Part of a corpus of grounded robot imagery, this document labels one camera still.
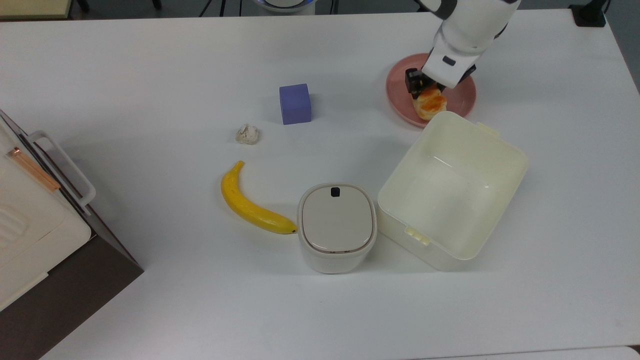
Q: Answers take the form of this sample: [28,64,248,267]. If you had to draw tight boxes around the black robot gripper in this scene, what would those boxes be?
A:
[404,31,480,96]

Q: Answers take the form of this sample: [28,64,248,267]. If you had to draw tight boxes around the orange glazed bread roll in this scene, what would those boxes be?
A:
[411,85,448,122]

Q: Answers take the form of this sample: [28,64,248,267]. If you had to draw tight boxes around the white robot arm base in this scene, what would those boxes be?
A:
[253,0,317,15]

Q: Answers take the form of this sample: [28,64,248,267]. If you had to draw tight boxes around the pink round plate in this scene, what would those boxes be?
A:
[385,53,477,129]

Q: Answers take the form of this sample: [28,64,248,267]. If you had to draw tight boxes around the cream plastic storage box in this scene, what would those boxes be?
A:
[377,110,530,272]

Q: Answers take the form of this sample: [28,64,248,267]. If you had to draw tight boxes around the purple foam cube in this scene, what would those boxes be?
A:
[279,83,313,126]

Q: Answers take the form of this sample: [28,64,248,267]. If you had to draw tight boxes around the white lidded trash bin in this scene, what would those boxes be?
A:
[297,183,378,275]

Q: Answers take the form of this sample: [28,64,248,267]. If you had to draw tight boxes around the crumpled white paper ball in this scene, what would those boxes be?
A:
[235,123,260,145]

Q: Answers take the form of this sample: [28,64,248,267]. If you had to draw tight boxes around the yellow banana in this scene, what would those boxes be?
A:
[220,160,298,235]

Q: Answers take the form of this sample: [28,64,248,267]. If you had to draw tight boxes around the yellow side table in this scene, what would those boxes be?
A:
[0,0,74,21]

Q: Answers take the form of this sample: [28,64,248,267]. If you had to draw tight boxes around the white and brown oven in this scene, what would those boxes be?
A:
[0,109,145,360]

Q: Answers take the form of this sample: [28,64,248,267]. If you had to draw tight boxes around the black table clamp mount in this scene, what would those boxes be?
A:
[568,0,612,28]

